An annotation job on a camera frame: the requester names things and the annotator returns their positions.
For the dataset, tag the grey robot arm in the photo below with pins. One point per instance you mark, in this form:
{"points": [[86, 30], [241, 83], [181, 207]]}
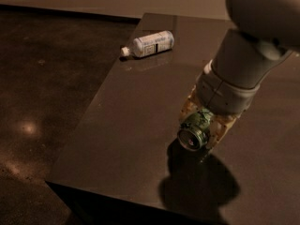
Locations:
{"points": [[265, 33]]}

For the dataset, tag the white plastic bottle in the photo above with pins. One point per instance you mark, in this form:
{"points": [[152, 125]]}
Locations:
{"points": [[141, 47]]}

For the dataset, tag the green soda can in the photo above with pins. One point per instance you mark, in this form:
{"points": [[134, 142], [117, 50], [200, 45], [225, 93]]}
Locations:
{"points": [[194, 133]]}

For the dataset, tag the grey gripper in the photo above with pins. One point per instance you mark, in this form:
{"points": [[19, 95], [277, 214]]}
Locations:
{"points": [[222, 95]]}

